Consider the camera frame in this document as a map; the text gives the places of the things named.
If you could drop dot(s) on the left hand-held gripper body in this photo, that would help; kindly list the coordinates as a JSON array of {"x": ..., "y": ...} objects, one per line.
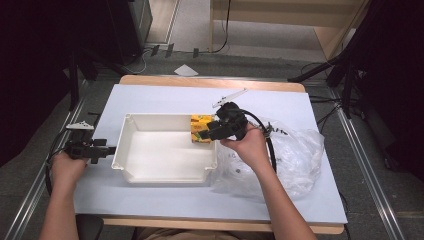
[{"x": 80, "y": 150}]

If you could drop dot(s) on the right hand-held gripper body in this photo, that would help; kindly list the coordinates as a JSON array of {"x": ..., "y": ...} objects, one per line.
[{"x": 233, "y": 120}]

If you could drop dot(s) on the yellow drink carton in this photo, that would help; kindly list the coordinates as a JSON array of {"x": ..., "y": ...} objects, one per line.
[{"x": 198, "y": 125}]

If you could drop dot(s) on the white plastic bin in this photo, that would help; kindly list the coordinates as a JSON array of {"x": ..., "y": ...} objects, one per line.
[{"x": 166, "y": 156}]

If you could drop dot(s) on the clear plastic bag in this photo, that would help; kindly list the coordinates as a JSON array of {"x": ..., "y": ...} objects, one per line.
[{"x": 300, "y": 160}]

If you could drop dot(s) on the person's left hand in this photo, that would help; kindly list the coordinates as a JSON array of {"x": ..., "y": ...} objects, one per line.
[{"x": 66, "y": 170}]

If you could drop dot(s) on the person's right hand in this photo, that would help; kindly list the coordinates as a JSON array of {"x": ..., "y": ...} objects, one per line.
[{"x": 251, "y": 150}]

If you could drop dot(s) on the wooden table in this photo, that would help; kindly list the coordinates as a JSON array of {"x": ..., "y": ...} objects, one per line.
[{"x": 206, "y": 81}]

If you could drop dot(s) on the white paper sheet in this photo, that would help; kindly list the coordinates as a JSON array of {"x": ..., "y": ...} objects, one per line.
[{"x": 185, "y": 70}]

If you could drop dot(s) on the black metal stand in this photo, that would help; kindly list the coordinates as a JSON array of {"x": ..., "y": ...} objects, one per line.
[
  {"x": 346, "y": 80},
  {"x": 74, "y": 80}
]

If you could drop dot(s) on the white table cover sheet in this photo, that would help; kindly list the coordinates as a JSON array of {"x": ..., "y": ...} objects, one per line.
[{"x": 186, "y": 203}]

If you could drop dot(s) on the black chair seat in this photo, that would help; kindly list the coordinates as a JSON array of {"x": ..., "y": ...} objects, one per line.
[{"x": 89, "y": 227}]

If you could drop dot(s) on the black curtain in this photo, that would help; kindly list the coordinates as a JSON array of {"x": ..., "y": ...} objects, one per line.
[
  {"x": 33, "y": 66},
  {"x": 396, "y": 66}
]

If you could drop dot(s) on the light wooden furniture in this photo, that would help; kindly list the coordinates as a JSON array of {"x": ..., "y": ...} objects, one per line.
[{"x": 283, "y": 16}]

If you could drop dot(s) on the black cabinet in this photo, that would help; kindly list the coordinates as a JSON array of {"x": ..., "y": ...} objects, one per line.
[{"x": 130, "y": 26}]

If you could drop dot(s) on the metal floor rail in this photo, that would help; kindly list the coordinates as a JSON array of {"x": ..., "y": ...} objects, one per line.
[
  {"x": 30, "y": 200},
  {"x": 370, "y": 173}
]

